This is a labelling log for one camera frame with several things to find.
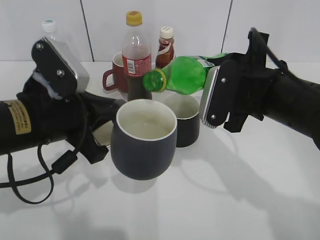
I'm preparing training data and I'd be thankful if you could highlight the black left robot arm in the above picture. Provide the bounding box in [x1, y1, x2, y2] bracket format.
[0, 73, 125, 164]

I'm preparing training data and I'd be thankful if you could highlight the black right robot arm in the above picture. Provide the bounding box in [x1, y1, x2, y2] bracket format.
[199, 28, 320, 145]

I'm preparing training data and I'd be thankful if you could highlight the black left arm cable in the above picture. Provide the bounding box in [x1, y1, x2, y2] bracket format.
[0, 94, 88, 205]

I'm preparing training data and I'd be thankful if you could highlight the clear water bottle green label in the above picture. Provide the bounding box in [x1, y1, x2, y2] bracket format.
[41, 20, 66, 43]

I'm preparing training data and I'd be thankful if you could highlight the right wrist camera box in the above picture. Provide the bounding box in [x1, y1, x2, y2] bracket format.
[199, 65, 247, 129]

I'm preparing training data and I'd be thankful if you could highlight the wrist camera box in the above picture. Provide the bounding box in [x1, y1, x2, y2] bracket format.
[31, 36, 90, 100]
[199, 65, 247, 129]

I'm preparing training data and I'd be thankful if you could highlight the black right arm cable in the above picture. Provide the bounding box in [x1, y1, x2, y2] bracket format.
[247, 27, 320, 86]

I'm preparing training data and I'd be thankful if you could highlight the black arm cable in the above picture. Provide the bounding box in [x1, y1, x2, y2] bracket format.
[247, 27, 320, 86]
[0, 94, 88, 205]

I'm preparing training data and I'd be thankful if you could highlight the brown coffee drink bottle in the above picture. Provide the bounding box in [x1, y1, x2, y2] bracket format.
[155, 26, 175, 69]

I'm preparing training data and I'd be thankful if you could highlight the cola bottle yellow cap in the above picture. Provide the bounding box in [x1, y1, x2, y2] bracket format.
[121, 10, 152, 101]

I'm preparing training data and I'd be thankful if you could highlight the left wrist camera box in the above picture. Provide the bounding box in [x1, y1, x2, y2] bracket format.
[31, 36, 90, 100]

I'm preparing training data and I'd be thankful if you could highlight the dark red mug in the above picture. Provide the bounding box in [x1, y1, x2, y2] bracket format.
[102, 52, 129, 93]

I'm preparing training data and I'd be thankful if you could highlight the gray mug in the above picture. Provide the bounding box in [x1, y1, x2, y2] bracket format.
[110, 99, 178, 181]

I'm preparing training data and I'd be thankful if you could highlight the white mug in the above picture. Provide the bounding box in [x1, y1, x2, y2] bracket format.
[93, 120, 113, 148]

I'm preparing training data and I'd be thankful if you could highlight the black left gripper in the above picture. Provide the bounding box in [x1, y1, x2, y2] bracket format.
[16, 72, 125, 164]

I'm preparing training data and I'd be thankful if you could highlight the black mug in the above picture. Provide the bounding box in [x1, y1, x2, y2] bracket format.
[163, 94, 200, 148]

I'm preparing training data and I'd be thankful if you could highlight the green sprite bottle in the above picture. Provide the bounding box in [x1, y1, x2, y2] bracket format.
[143, 53, 227, 95]

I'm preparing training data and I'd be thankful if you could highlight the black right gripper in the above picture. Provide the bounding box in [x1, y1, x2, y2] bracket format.
[209, 31, 288, 133]

